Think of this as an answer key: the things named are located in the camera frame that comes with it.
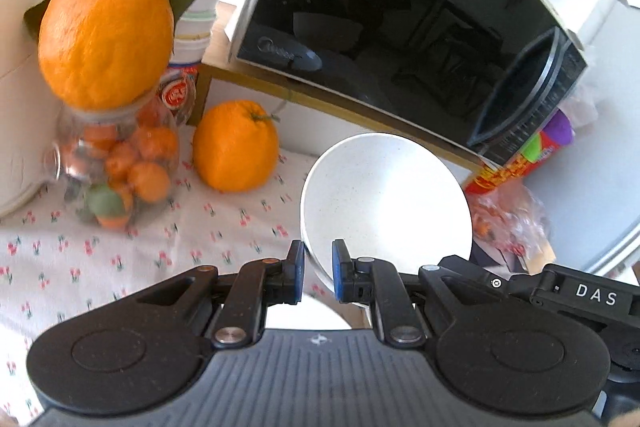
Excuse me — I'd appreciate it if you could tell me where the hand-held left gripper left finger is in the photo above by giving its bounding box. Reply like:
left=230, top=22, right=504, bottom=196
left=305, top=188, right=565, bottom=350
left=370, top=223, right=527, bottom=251
left=132, top=239, right=307, bottom=350

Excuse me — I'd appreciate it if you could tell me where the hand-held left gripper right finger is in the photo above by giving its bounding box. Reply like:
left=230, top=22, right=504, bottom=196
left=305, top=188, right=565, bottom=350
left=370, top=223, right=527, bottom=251
left=331, top=238, right=453, bottom=350

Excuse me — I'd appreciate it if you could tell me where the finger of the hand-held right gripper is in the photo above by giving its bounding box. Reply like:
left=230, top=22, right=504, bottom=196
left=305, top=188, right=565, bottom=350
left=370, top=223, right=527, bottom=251
left=437, top=254, right=538, bottom=304

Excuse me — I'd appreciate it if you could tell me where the white bowl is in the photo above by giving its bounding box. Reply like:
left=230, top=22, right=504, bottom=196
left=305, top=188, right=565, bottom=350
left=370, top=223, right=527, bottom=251
left=299, top=133, right=473, bottom=303
left=265, top=294, right=353, bottom=333

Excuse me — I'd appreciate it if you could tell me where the clear plastic bag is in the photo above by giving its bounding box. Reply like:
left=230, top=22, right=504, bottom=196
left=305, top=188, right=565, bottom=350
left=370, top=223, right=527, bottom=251
left=467, top=182, right=556, bottom=265

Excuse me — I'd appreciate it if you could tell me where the red paper box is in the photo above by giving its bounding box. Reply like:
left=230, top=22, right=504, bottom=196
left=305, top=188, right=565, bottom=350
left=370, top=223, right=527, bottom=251
left=465, top=127, right=556, bottom=195

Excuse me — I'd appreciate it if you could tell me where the cherry print tablecloth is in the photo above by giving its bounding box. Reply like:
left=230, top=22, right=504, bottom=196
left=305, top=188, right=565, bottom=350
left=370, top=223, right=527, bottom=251
left=0, top=122, right=351, bottom=423

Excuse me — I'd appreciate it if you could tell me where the white plastic bag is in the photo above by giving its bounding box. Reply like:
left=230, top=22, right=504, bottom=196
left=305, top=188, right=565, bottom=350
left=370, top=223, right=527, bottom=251
left=560, top=82, right=601, bottom=128

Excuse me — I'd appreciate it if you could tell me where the glass jar of small oranges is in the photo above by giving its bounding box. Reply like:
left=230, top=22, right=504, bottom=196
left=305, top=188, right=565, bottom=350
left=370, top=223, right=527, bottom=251
left=45, top=92, right=181, bottom=233

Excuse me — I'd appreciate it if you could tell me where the red labelled cup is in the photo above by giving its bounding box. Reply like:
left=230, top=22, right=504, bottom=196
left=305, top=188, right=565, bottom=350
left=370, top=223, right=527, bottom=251
left=157, top=62, right=201, bottom=128

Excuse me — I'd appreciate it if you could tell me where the stack of paper cups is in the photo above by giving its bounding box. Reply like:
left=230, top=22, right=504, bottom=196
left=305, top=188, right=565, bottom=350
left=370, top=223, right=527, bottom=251
left=172, top=0, right=222, bottom=68

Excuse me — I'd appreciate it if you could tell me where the black microwave oven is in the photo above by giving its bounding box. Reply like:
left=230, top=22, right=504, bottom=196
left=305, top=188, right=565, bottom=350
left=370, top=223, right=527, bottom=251
left=227, top=0, right=626, bottom=168

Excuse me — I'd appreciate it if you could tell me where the large orange with leaves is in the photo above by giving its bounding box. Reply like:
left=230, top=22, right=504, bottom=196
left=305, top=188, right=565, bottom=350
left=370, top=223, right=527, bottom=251
left=22, top=0, right=216, bottom=112

